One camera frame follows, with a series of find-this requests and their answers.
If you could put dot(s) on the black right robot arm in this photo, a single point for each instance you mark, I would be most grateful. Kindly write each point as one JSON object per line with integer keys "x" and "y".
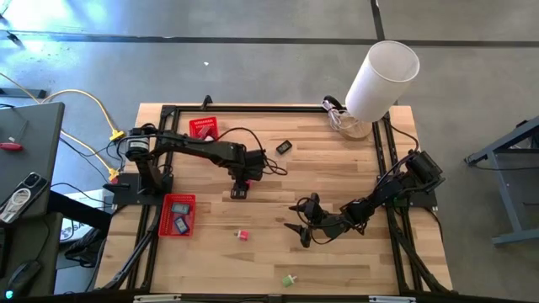
{"x": 391, "y": 189}

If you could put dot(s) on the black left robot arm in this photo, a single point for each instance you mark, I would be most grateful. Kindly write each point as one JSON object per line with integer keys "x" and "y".
{"x": 198, "y": 148}

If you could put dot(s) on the grey power bank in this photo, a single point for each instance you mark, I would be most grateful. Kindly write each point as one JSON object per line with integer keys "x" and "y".
{"x": 180, "y": 208}

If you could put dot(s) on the blue-grey metal table stand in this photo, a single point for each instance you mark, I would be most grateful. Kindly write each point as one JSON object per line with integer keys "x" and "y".
{"x": 503, "y": 193}

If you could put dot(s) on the black frame clip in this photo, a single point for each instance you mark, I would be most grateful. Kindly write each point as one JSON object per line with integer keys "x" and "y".
{"x": 206, "y": 101}

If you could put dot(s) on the smartphone in clear case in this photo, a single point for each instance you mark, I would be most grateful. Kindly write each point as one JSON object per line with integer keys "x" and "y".
{"x": 23, "y": 195}

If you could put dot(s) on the white printed box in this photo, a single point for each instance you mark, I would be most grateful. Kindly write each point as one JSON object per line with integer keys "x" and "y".
{"x": 86, "y": 198}

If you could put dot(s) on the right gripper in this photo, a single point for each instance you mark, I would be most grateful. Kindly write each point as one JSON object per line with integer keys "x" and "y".
{"x": 330, "y": 225}

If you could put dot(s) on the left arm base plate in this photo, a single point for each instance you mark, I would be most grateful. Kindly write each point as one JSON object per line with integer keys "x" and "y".
{"x": 126, "y": 193}

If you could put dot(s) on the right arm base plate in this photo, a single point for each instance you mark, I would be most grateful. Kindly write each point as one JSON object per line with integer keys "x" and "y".
{"x": 421, "y": 200}

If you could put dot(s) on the red plastic mesh basket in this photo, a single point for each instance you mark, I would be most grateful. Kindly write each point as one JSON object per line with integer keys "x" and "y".
{"x": 165, "y": 223}
{"x": 198, "y": 123}

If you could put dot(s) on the black flat bar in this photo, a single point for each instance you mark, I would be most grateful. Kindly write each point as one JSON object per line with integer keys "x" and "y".
{"x": 25, "y": 93}

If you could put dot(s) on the white cylindrical lamp shade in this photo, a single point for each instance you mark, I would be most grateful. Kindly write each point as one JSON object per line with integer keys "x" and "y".
{"x": 379, "y": 84}

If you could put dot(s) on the red and white wall charger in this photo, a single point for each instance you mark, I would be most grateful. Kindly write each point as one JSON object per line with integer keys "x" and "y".
{"x": 243, "y": 235}

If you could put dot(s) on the small black charger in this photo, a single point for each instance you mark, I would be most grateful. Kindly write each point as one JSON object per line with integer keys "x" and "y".
{"x": 284, "y": 147}

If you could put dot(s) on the white metal bracket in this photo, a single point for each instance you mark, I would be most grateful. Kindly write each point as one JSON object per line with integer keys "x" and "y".
{"x": 391, "y": 299}
{"x": 156, "y": 299}

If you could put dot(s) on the green and white wall charger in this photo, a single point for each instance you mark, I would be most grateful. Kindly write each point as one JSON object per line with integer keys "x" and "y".
{"x": 288, "y": 281}

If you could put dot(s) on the blue power bank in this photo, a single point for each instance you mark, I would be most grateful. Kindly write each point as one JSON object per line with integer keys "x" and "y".
{"x": 181, "y": 225}

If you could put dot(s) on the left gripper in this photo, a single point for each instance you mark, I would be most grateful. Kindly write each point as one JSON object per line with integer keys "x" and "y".
{"x": 248, "y": 162}

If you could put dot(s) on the round wooden lamp base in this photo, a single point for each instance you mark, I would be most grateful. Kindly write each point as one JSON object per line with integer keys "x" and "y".
{"x": 355, "y": 132}

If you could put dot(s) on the black aluminium table frame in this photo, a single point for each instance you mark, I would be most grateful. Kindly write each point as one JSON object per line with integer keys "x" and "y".
{"x": 273, "y": 108}

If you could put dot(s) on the dark grey side desk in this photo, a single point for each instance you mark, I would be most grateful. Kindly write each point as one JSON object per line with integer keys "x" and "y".
{"x": 33, "y": 126}

